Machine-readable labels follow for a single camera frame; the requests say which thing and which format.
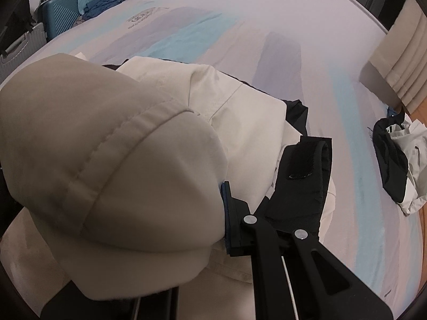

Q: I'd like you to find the dark blue clothes pile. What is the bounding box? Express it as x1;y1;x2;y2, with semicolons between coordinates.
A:
80;0;125;21

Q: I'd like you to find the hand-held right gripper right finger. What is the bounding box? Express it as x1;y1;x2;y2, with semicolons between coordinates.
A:
221;181;395;320

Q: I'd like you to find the grey suitcase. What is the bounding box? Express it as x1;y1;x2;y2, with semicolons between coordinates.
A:
0;23;47;84

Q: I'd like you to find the beige and black hooded jacket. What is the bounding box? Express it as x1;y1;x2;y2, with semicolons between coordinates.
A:
0;51;337;320

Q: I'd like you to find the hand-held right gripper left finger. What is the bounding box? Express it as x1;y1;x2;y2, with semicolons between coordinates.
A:
40;273;181;320

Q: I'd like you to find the folded white and black jacket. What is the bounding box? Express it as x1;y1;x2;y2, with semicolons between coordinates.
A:
369;113;427;215

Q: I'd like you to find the teal suitcase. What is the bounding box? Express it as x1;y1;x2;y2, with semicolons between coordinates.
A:
42;0;97;44

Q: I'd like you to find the bed with striped sheet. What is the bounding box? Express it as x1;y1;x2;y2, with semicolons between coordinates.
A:
0;0;427;307

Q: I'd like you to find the wide beige curtain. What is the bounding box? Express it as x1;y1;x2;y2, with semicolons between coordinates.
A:
359;0;427;107

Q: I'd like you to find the wooden headboard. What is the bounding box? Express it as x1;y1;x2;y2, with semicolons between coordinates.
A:
402;98;427;134

